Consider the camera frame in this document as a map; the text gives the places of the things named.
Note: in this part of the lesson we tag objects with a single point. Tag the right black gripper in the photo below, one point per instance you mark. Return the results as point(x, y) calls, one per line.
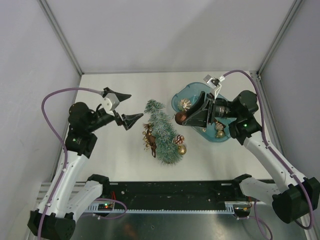
point(197, 119)

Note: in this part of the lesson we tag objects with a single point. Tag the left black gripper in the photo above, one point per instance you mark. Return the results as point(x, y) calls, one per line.
point(129, 119)

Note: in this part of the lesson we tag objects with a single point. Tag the brown bauble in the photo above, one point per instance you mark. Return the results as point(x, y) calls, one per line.
point(180, 117)

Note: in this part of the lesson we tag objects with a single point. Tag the small frosted christmas tree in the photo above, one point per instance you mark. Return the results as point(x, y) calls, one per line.
point(164, 131)

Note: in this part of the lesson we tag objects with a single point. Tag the small gold glitter bauble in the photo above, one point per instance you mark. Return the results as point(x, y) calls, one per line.
point(182, 149)

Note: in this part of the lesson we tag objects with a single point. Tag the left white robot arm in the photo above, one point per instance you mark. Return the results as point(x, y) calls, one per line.
point(56, 216)

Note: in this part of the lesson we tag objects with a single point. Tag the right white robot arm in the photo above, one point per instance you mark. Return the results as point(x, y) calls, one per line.
point(293, 195)

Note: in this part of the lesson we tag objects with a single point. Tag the teal plastic bin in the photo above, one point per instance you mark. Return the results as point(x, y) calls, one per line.
point(192, 92)

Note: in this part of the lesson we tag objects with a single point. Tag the frosted pine cone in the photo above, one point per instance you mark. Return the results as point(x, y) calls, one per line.
point(219, 126)

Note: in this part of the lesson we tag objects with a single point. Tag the gold glitter bauble right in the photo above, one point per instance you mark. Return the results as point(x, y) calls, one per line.
point(220, 134)

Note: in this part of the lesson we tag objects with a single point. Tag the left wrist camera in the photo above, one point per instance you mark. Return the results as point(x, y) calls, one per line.
point(110, 102)

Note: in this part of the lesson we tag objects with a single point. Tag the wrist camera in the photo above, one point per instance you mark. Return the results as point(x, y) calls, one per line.
point(110, 102)
point(214, 83)

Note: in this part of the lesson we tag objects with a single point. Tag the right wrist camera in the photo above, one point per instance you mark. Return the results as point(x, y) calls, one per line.
point(214, 83)

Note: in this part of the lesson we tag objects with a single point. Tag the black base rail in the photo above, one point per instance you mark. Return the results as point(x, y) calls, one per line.
point(183, 196)

